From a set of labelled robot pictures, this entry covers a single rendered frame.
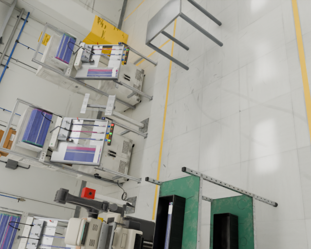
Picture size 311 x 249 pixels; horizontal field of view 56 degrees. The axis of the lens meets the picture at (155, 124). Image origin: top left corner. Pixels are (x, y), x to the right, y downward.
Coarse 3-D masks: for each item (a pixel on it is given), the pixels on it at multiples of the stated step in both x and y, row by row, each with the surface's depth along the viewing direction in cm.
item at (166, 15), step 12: (180, 0) 370; (192, 0) 389; (168, 12) 383; (180, 12) 359; (204, 12) 404; (156, 24) 399; (168, 24) 374; (192, 24) 371; (156, 36) 392; (168, 36) 444; (156, 48) 413
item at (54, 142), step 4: (60, 120) 431; (56, 124) 428; (60, 124) 428; (56, 128) 425; (56, 132) 422; (52, 136) 420; (56, 136) 419; (52, 140) 417; (56, 140) 419; (52, 144) 414; (56, 144) 419; (52, 148) 419
